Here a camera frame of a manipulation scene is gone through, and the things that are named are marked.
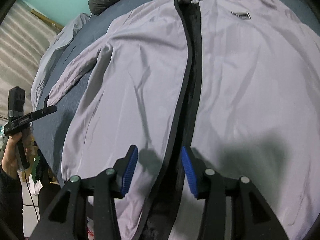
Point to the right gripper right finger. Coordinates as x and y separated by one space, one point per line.
233 208

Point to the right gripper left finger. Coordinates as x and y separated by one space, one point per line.
66 216

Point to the lilac zip jacket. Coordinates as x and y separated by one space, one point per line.
200 92

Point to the person's left hand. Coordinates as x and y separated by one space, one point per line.
9 162

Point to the dark blue bed cover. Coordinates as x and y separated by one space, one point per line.
75 79

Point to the beige curtain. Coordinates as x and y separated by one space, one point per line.
24 40

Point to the light grey bed sheet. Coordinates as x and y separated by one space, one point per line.
52 55

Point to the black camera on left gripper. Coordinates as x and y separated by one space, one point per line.
16 99

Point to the wooden frame edge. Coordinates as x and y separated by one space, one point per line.
47 20

